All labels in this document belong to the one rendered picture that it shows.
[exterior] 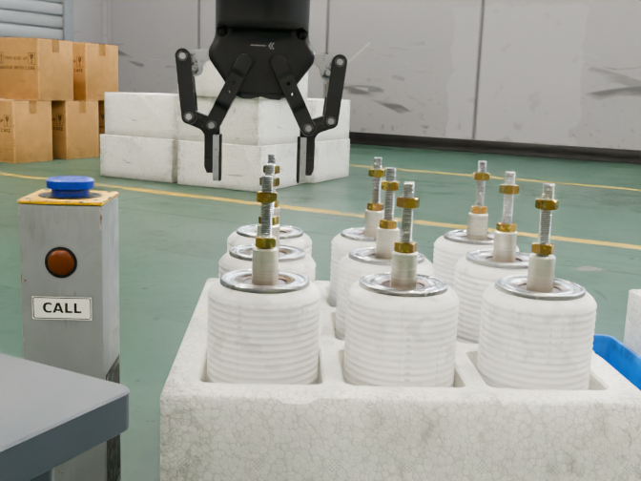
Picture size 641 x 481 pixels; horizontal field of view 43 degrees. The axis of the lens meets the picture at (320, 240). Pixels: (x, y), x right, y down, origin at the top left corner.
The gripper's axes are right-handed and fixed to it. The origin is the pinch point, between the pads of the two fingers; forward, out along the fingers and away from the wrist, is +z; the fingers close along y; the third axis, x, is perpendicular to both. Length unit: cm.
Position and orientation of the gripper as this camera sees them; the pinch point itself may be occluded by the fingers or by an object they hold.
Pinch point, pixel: (258, 165)
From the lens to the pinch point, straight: 68.2
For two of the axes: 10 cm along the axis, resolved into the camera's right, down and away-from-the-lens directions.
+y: -10.0, -0.2, -0.8
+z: -0.4, 9.8, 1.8
